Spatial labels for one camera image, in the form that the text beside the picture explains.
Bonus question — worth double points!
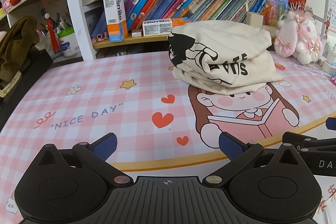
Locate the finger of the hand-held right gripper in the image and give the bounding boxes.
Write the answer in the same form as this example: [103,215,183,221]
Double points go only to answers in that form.
[325,117,336,131]
[282,132,336,152]

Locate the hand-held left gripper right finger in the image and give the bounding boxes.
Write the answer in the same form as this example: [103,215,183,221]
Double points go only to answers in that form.
[205,132,302,186]

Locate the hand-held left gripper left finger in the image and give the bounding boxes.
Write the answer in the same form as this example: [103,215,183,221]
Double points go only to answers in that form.
[35,133,133,186]

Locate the cream printed T-shirt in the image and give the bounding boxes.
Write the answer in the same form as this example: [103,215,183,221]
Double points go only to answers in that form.
[168,20,283,96]

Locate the small white container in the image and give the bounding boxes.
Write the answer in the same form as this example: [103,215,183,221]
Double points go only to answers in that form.
[322,59,336,73]

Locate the pink checked cartoon desk mat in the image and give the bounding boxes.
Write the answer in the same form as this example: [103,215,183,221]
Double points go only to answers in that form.
[0,50,336,224]

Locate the white plush toy pink bows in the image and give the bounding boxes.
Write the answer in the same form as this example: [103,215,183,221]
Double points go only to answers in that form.
[293,7,323,65]

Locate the row of thin dark books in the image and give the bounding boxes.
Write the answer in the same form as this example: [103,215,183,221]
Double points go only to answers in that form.
[96,43,168,59]

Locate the white tub green lid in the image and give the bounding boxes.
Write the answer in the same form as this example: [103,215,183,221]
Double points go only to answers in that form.
[57,27,81,57]

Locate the low beige box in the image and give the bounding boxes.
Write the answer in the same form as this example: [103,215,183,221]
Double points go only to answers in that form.
[263,25,276,37]

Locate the beige pen holder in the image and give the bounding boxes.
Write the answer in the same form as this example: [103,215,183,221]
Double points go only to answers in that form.
[246,11,264,29]

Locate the red tassel charm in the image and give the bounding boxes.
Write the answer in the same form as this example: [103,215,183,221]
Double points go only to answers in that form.
[41,0,59,51]

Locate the tall white orange box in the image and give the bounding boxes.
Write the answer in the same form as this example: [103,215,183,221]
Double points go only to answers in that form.
[103,0,129,42]

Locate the bunch of pens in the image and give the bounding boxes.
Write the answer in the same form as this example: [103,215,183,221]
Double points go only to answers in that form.
[38,12,73,37]

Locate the colourful picture card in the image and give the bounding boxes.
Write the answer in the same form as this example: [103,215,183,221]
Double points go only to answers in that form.
[265,0,289,26]

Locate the white wooden bookshelf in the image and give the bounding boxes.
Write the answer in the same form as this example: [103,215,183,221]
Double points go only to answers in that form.
[0,0,331,60]

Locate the flat white orange box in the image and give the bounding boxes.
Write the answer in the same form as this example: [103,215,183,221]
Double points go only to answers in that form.
[142,18,192,36]

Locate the olive green garment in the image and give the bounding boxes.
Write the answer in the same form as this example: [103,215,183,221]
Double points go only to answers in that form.
[0,15,39,83]

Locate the pink ring clips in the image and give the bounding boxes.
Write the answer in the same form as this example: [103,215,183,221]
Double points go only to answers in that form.
[92,33,109,43]

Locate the cream strap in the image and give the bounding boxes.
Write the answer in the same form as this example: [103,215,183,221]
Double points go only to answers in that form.
[0,70,22,98]

